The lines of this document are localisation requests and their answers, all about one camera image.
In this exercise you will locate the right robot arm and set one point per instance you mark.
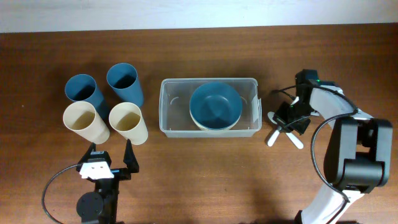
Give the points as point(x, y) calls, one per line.
point(350, 150)

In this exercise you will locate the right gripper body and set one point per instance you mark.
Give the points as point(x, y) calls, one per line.
point(292, 117)

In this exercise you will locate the cream cup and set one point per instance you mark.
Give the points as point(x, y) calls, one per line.
point(127, 119)
point(82, 118)

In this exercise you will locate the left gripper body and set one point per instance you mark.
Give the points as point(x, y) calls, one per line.
point(120, 175)

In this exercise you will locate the clear plastic container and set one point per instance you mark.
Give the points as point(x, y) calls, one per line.
point(174, 116)

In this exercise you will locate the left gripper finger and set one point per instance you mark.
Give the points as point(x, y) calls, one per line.
point(87, 154)
point(130, 159)

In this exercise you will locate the white plastic spoon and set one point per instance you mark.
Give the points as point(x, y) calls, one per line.
point(296, 141)

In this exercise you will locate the white plastic fork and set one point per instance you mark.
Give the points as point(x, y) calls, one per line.
point(272, 138)

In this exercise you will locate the blue bowl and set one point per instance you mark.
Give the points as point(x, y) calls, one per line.
point(214, 95)

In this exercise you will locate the blue cup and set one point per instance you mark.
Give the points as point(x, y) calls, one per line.
point(123, 79)
point(83, 87)

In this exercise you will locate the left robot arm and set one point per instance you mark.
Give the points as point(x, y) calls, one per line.
point(101, 205)

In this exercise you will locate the cream bowl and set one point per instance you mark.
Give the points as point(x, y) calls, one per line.
point(216, 119)

